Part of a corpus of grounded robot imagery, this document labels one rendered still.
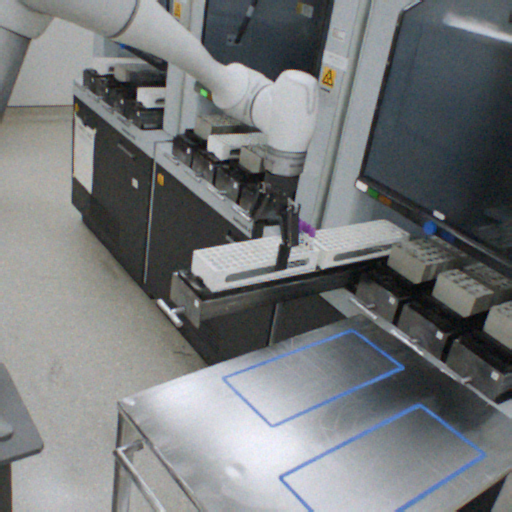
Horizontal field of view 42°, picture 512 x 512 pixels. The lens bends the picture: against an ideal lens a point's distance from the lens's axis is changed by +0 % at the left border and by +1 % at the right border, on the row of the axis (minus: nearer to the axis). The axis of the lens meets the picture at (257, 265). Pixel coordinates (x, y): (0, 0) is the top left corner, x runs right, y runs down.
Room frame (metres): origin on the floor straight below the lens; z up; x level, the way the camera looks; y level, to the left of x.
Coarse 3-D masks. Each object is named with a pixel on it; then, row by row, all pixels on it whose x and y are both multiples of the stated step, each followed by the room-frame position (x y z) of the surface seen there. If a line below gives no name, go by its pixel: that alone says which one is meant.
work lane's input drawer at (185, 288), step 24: (360, 264) 1.50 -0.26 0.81; (192, 288) 1.24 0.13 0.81; (240, 288) 1.27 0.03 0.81; (264, 288) 1.30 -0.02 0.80; (288, 288) 1.34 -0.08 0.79; (312, 288) 1.39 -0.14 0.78; (336, 288) 1.44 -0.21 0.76; (168, 312) 1.22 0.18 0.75; (192, 312) 1.22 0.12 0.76; (216, 312) 1.22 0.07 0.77
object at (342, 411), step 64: (192, 384) 0.90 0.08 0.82; (256, 384) 0.94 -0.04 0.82; (320, 384) 0.97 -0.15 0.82; (384, 384) 1.00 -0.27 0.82; (448, 384) 1.04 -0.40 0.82; (128, 448) 0.77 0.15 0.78; (192, 448) 0.75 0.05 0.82; (256, 448) 0.78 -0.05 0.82; (320, 448) 0.80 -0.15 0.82; (384, 448) 0.83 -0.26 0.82; (448, 448) 0.86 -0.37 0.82
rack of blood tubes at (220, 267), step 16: (256, 240) 1.41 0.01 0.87; (272, 240) 1.43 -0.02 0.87; (208, 256) 1.30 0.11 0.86; (224, 256) 1.31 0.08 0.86; (240, 256) 1.32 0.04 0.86; (256, 256) 1.34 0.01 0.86; (272, 256) 1.35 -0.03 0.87; (304, 256) 1.39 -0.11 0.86; (208, 272) 1.25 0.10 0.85; (224, 272) 1.24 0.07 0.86; (240, 272) 1.35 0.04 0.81; (256, 272) 1.36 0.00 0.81; (272, 272) 1.37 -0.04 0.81; (288, 272) 1.36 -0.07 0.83; (304, 272) 1.39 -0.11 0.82; (224, 288) 1.25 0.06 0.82
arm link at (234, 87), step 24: (144, 0) 1.07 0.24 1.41; (144, 24) 1.07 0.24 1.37; (168, 24) 1.11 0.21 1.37; (144, 48) 1.10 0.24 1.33; (168, 48) 1.12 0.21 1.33; (192, 48) 1.16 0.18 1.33; (192, 72) 1.23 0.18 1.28; (216, 72) 1.36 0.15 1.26; (240, 72) 1.43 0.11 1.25; (216, 96) 1.42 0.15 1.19; (240, 96) 1.40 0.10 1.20; (240, 120) 1.43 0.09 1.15
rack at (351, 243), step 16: (368, 224) 1.64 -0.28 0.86; (384, 224) 1.65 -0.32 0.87; (320, 240) 1.49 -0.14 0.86; (336, 240) 1.50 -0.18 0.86; (352, 240) 1.52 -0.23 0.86; (368, 240) 1.54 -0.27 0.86; (384, 240) 1.55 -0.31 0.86; (400, 240) 1.59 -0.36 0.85; (320, 256) 1.44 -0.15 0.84; (336, 256) 1.53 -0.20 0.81; (352, 256) 1.54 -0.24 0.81; (368, 256) 1.52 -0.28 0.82
